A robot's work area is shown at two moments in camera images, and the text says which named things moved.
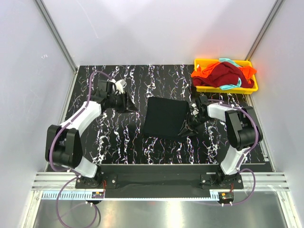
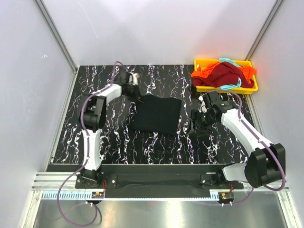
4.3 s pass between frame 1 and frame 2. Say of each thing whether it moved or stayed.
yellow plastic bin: stayed
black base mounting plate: stayed
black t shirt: moved
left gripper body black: moved
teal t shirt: stayed
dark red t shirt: stayed
